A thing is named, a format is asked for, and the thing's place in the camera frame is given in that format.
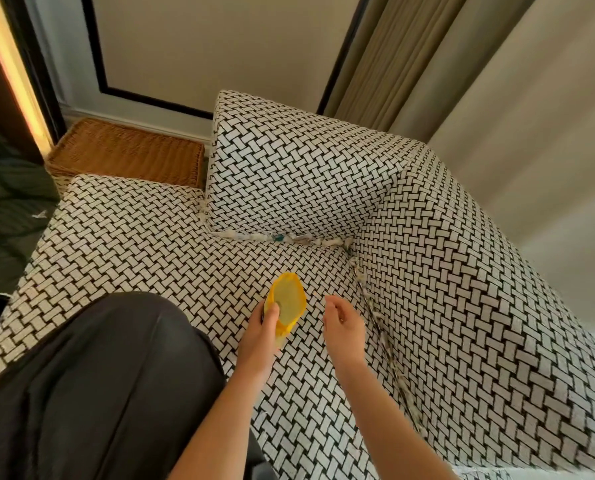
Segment person's left hand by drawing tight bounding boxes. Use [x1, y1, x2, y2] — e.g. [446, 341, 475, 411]
[235, 301, 284, 381]

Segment person's right hand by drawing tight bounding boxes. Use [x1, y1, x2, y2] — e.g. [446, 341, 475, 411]
[324, 295, 368, 368]

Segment yellow plastic bag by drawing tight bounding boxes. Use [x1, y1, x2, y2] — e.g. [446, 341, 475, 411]
[264, 273, 307, 338]

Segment person's right forearm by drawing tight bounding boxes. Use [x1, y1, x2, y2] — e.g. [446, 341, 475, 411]
[333, 360, 461, 480]

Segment person's left forearm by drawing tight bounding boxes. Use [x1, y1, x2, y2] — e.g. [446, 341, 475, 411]
[168, 369, 273, 480]

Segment line of white paper scraps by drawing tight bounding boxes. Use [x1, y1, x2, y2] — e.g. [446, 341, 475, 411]
[210, 230, 426, 438]

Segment black and white woven sofa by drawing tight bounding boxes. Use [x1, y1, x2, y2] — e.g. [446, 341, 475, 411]
[0, 90, 595, 480]

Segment dark grey trousers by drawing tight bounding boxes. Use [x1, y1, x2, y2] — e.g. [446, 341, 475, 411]
[0, 292, 278, 480]

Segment brown wicker basket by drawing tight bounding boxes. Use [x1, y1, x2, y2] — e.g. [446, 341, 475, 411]
[44, 118, 207, 189]

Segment beige curtain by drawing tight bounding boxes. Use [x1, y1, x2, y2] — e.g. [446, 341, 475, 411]
[322, 0, 595, 345]

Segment dark green bedding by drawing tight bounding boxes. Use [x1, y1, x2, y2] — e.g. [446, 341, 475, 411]
[0, 127, 61, 295]

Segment glowing light strip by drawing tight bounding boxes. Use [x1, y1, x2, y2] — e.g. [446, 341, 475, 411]
[0, 0, 53, 158]

